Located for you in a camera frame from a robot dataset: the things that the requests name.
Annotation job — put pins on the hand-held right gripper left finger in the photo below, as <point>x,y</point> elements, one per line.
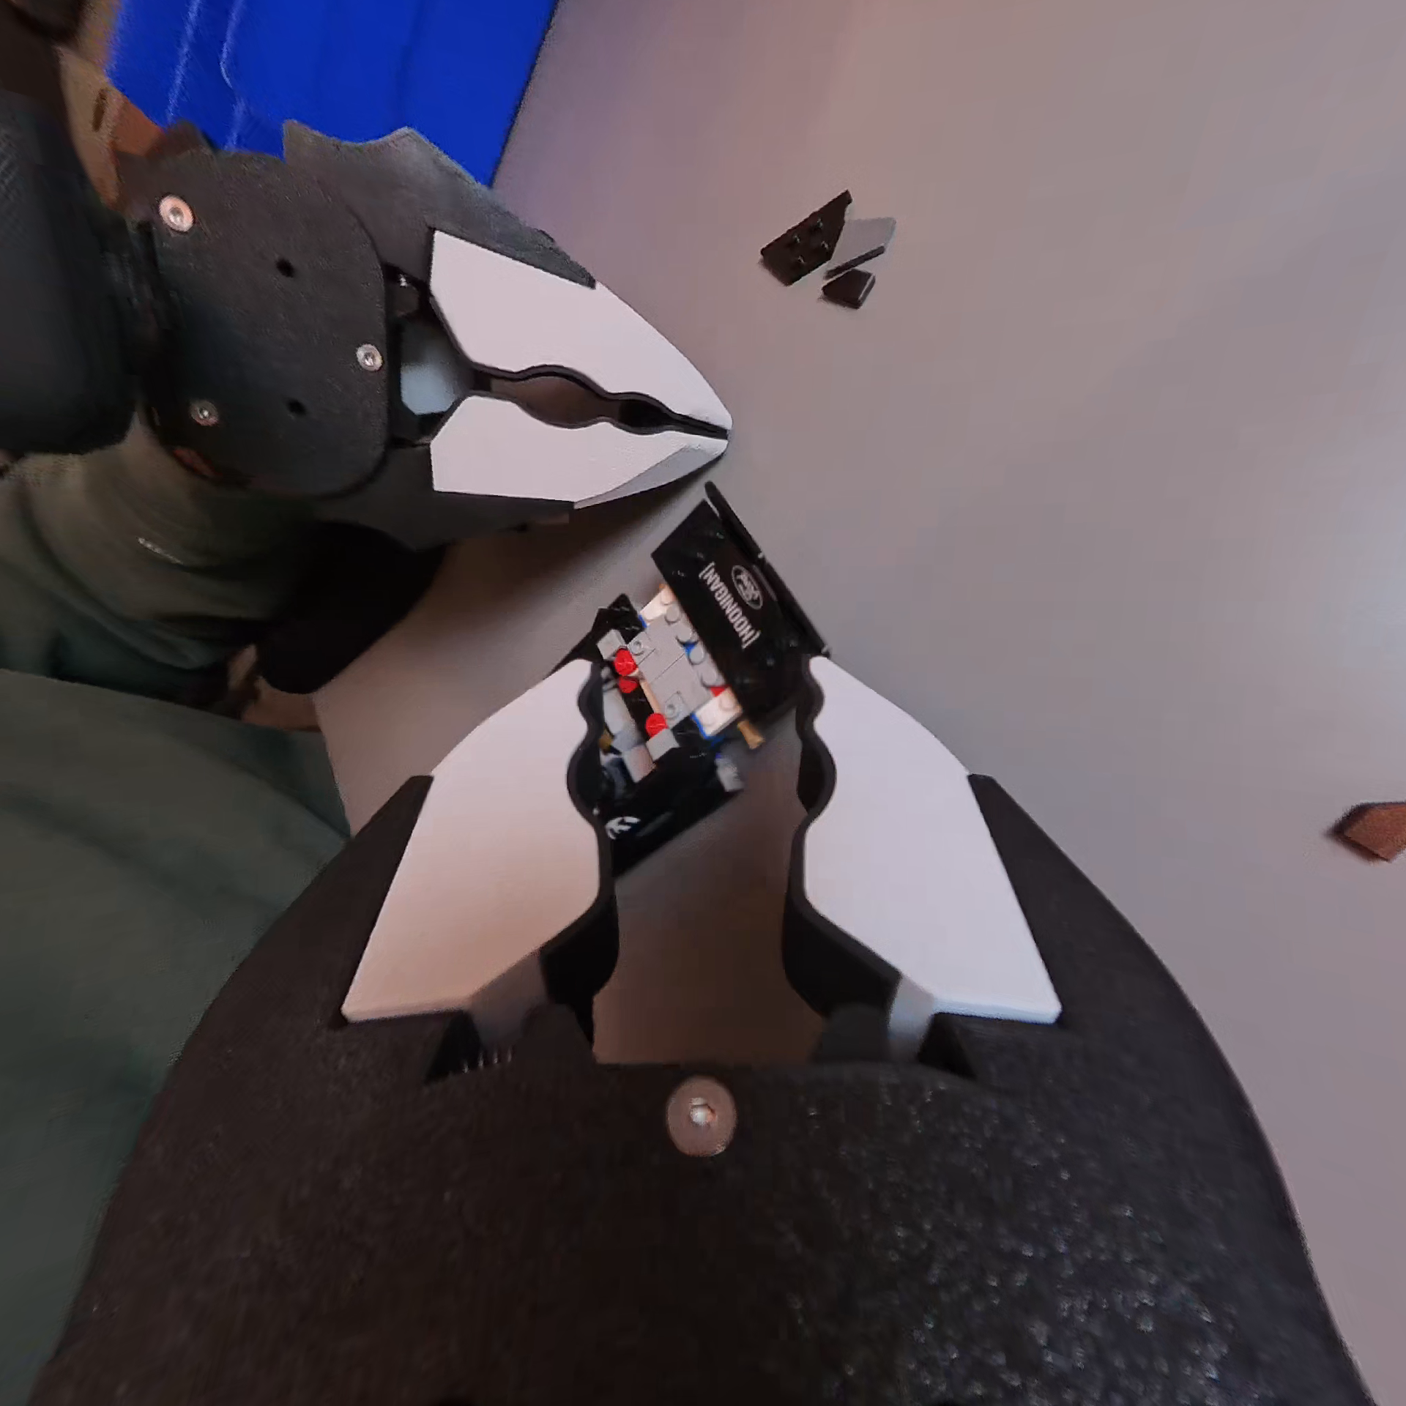
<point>483,856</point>

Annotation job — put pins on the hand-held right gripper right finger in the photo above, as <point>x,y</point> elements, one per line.
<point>911,856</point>

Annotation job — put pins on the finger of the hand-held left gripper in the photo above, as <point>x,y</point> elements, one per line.
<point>551,314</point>
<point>515,456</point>

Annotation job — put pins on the lego car model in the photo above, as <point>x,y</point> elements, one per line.
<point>732,616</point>

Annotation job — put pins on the person's left forearm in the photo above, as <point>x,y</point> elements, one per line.
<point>100,550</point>

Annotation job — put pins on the black lego wedge plate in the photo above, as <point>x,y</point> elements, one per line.
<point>807,242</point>

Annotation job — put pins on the small black lego wedge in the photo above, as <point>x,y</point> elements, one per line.
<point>851,290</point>

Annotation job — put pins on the grey lego tile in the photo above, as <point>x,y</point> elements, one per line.
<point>865,242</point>

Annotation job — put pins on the small dark lego piece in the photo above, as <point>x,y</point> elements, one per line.
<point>1375,829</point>

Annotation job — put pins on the blue plastic bin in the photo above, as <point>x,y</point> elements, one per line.
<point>362,66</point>

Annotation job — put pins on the person's green sweatshirt torso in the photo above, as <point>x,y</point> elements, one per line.
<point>109,900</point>

